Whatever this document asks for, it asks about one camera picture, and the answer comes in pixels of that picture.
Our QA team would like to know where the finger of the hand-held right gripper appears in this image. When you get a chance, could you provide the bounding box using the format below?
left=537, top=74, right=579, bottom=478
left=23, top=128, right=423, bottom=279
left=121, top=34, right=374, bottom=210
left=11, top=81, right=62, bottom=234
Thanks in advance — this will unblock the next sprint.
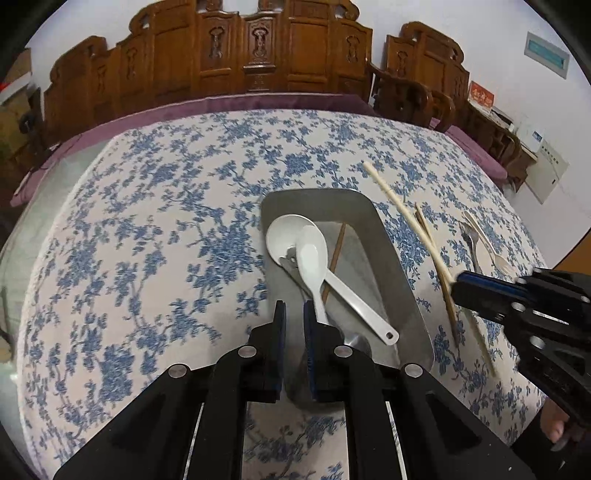
left=451, top=282, right=516, bottom=325
left=455, top=271, right=537, bottom=302

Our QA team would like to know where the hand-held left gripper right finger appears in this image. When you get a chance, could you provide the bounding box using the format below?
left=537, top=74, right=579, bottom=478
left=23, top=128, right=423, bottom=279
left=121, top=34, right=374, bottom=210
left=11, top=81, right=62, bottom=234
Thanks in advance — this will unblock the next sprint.
left=302, top=300, right=536, bottom=480

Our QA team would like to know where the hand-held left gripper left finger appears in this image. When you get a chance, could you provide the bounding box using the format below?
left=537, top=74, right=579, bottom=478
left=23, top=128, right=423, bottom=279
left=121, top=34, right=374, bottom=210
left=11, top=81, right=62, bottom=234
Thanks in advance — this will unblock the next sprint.
left=53, top=300, right=288, bottom=480

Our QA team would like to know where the rectangular metal tray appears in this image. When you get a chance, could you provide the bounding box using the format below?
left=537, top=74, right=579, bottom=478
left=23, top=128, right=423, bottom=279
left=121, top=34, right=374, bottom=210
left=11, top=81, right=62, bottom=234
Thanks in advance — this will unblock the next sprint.
left=260, top=188, right=435, bottom=404

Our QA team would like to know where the narrow white ceramic spoon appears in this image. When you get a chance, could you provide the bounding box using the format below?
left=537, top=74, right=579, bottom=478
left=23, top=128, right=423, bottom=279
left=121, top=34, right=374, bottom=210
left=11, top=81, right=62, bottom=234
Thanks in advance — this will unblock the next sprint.
left=294, top=224, right=331, bottom=328

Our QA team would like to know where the light bamboo chopstick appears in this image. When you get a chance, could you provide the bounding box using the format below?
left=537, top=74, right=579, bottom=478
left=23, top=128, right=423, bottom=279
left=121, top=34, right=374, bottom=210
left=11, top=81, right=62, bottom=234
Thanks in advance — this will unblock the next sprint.
left=362, top=161, right=497, bottom=378

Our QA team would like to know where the dark brown chopstick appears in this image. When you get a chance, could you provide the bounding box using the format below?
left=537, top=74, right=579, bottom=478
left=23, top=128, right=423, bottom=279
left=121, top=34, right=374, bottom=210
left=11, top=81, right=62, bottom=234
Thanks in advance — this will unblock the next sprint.
left=322, top=223, right=346, bottom=304

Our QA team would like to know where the round white ceramic spoon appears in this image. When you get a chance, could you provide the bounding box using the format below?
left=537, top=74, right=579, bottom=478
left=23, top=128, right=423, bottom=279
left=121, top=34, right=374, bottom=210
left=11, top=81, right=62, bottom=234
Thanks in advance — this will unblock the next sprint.
left=266, top=214, right=400, bottom=346

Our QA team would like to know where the person's right hand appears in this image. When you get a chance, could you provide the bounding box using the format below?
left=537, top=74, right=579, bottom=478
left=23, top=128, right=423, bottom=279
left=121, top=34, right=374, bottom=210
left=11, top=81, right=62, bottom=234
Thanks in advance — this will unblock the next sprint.
left=539, top=401, right=585, bottom=452

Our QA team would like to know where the light metal fork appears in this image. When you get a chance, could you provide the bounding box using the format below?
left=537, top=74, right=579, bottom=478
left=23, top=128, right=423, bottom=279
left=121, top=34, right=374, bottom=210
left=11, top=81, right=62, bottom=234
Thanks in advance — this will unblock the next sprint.
left=463, top=211, right=509, bottom=274

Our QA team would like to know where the tan wooden chopstick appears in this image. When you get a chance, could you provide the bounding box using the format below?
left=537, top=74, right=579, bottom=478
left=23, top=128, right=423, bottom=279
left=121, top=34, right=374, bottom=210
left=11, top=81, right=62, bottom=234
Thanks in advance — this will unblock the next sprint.
left=417, top=205, right=446, bottom=273
left=414, top=202, right=460, bottom=347

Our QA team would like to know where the beige electrical distribution box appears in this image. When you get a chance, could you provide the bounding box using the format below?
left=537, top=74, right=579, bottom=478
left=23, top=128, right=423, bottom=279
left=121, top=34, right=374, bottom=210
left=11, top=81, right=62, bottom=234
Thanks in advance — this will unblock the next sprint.
left=526, top=138, right=570, bottom=205

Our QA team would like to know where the purple armchair cushion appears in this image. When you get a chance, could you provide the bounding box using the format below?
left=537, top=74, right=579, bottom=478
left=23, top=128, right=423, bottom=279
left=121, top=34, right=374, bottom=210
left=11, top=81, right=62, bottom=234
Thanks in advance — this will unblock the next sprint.
left=429, top=117, right=509, bottom=184

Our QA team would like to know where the white router box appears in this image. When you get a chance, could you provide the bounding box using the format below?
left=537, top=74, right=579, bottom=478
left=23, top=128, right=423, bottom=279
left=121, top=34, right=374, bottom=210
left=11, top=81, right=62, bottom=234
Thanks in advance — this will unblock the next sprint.
left=515, top=115, right=548, bottom=153

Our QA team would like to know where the wooden side table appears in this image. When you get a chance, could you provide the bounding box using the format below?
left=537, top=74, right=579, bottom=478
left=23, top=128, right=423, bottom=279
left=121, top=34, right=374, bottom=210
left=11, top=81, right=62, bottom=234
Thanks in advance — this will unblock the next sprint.
left=471, top=99, right=539, bottom=163

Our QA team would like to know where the blue floral tablecloth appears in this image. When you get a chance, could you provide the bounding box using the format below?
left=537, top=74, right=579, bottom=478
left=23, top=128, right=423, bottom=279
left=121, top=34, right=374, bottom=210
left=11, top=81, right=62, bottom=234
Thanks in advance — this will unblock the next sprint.
left=16, top=110, right=551, bottom=480

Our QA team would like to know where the red box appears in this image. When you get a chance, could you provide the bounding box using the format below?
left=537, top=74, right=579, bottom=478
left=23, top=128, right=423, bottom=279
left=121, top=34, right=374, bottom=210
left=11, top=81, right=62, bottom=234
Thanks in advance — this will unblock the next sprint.
left=467, top=80, right=496, bottom=116

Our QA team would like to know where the carved wooden armchair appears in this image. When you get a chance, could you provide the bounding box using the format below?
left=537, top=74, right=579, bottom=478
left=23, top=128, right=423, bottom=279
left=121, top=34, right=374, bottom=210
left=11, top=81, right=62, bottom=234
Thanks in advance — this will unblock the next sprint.
left=367, top=21, right=523, bottom=185

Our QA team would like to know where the glass coffee table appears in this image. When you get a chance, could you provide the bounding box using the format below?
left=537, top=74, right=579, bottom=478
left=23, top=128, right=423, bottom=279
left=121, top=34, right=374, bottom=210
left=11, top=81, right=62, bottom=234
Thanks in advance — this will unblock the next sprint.
left=0, top=203, right=35, bottom=384

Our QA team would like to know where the carved wooden sofa bench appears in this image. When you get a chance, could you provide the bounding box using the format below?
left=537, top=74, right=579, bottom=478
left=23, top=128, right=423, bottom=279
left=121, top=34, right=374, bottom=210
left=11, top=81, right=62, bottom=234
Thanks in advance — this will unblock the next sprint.
left=42, top=0, right=376, bottom=136

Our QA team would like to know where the grey wall panel box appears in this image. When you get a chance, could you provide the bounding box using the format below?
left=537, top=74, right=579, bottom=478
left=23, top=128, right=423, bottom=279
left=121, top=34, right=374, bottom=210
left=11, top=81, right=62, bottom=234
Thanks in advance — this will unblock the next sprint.
left=524, top=30, right=570, bottom=80

